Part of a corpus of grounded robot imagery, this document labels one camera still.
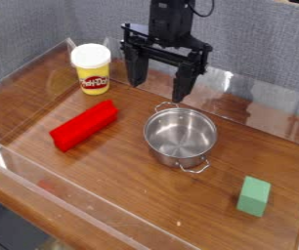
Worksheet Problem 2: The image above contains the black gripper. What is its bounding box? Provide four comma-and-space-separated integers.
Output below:
121, 23, 212, 103

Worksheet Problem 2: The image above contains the green foam block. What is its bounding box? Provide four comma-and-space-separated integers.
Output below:
237, 176, 271, 217

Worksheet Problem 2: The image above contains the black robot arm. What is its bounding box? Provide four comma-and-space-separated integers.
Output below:
121, 0, 212, 103

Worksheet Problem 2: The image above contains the yellow play-doh can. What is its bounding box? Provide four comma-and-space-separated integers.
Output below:
71, 43, 111, 95

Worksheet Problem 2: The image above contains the stainless steel pot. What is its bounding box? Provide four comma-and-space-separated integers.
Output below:
144, 102, 217, 174

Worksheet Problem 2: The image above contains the red foam block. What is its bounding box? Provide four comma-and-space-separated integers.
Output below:
49, 100, 119, 151

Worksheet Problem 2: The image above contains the clear acrylic barrier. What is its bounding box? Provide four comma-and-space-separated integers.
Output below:
0, 41, 299, 250

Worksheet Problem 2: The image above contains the black cable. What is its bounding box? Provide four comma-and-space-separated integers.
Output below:
187, 0, 216, 19

